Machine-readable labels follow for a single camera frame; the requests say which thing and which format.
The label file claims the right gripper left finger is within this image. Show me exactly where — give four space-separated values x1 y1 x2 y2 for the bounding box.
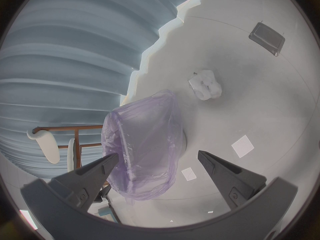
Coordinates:
47 153 120 213

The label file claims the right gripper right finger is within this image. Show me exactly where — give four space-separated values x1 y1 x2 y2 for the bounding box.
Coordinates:
197 150 267 211

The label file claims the purple plastic bag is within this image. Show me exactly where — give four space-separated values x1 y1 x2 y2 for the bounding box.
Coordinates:
101 89 184 205

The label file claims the white paper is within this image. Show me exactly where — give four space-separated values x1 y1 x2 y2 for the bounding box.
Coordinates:
188 69 222 101

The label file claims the white trash bin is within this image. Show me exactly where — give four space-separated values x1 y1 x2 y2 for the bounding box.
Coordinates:
117 101 187 184

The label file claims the white padded wooden chair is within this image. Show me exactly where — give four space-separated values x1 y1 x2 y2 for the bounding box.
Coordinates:
27 125 110 174

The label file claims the pale blue curtain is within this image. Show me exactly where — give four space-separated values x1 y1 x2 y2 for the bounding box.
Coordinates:
0 0 200 184

